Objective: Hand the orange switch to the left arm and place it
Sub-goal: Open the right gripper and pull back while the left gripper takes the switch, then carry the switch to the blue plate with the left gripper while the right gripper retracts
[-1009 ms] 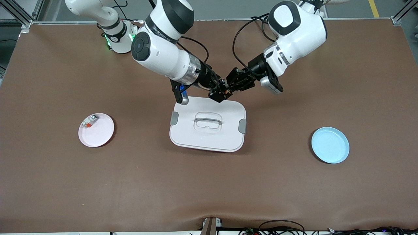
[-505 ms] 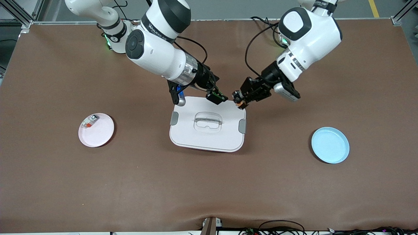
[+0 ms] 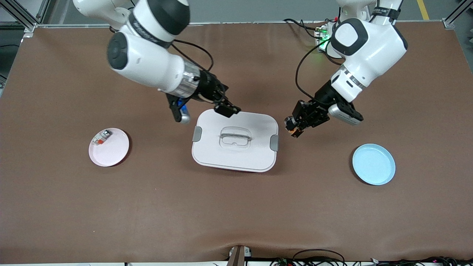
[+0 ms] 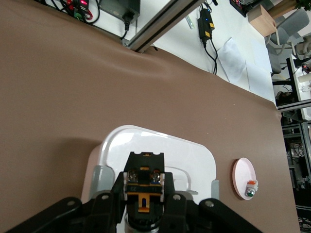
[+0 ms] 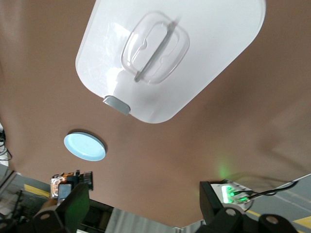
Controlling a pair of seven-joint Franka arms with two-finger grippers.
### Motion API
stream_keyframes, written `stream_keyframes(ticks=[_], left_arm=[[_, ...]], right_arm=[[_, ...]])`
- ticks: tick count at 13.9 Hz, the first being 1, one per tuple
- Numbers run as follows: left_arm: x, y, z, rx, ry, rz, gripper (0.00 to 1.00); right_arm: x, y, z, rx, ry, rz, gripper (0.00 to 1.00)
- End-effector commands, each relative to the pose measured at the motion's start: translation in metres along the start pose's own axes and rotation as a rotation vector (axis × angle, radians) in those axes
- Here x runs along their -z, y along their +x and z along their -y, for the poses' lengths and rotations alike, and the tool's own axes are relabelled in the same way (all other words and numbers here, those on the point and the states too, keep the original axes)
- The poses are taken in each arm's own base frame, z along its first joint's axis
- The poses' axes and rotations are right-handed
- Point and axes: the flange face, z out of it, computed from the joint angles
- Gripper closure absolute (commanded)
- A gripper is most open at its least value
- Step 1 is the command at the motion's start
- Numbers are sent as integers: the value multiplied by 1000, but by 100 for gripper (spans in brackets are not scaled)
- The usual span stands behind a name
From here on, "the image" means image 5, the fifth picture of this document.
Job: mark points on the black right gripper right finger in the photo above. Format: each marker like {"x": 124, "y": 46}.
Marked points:
{"x": 218, "y": 218}

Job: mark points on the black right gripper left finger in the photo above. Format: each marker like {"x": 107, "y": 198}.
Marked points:
{"x": 68, "y": 213}

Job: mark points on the white lidded storage box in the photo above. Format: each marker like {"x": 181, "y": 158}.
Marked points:
{"x": 194, "y": 60}

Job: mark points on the light blue round plate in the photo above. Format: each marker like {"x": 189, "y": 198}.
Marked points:
{"x": 85, "y": 146}

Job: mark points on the grey metal panel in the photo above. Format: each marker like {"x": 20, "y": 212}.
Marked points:
{"x": 138, "y": 221}

